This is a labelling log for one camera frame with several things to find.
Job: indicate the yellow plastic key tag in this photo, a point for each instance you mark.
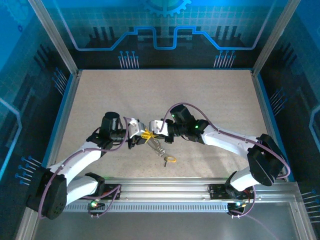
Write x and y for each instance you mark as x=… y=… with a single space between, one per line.
x=172 y=158

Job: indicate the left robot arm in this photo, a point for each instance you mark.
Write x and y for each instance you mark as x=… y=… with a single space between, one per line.
x=80 y=155

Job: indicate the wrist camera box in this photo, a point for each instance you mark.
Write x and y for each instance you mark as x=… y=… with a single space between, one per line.
x=135 y=126
x=157 y=125

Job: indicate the aluminium frame post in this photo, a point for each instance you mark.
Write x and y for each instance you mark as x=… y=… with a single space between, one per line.
x=54 y=35
x=276 y=35

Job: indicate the aluminium table side rail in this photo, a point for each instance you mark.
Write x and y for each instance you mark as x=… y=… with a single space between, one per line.
x=68 y=110
x=268 y=110

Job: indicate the grey metal base sheet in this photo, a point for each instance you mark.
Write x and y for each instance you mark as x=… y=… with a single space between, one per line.
x=162 y=227

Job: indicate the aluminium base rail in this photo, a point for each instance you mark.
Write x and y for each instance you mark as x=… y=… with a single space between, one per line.
x=162 y=187

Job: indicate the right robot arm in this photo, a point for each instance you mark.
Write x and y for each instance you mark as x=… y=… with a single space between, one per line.
x=225 y=140

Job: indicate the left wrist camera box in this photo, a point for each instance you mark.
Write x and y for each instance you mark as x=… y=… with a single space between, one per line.
x=135 y=126

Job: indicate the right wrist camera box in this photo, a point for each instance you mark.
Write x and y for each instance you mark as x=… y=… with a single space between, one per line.
x=157 y=125

